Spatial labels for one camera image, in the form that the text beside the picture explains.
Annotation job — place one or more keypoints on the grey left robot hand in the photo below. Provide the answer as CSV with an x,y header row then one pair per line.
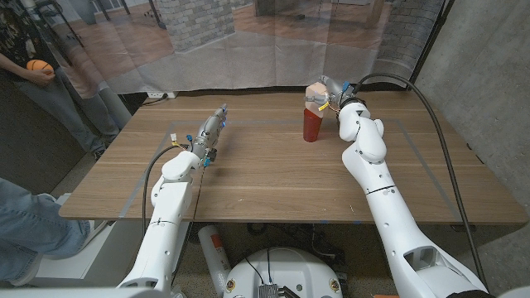
x,y
210,130

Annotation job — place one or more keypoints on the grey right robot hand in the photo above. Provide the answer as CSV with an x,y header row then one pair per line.
x,y
337,93

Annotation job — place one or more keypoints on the pale pink jewelry box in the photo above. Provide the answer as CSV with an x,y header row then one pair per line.
x,y
316,89

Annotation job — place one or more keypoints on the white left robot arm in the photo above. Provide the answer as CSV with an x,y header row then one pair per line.
x,y
167,211

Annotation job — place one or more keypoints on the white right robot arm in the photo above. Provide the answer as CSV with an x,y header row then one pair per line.
x,y
389,215

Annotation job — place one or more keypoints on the red plastic cup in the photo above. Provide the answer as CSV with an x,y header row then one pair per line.
x,y
311,128

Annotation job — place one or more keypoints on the white power strip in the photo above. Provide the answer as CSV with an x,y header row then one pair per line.
x,y
159,94

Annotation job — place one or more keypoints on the printed room backdrop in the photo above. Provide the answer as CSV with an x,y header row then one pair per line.
x,y
248,54

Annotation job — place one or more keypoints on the black backdrop stand pole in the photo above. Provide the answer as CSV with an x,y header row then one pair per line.
x,y
428,45

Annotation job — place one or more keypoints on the white cylinder with orange label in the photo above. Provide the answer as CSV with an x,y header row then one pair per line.
x,y
213,252

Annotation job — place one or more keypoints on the white robot torso base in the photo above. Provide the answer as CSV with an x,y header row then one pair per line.
x,y
285,269

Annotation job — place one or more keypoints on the dark cabinet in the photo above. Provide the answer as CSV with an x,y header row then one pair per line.
x,y
29,136

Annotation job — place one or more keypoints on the small orange ball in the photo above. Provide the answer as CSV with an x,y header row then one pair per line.
x,y
38,65

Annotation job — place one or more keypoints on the seated person in blue jeans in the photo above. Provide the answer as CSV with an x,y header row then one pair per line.
x,y
29,223

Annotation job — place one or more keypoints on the standing person in dark shirt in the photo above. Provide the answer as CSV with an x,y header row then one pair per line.
x,y
12,41

